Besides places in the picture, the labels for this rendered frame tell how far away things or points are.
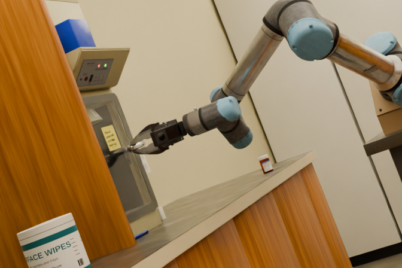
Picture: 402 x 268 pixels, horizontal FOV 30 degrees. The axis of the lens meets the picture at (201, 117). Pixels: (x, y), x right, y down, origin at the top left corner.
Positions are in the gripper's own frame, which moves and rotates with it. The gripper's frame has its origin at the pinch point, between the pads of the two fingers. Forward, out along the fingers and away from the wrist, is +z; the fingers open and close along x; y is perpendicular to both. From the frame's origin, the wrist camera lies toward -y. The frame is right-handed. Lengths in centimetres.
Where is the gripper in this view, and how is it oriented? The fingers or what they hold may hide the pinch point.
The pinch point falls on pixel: (133, 147)
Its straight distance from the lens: 233.4
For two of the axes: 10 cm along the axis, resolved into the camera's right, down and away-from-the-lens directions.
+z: -8.7, 3.5, 3.6
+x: -3.7, -9.3, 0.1
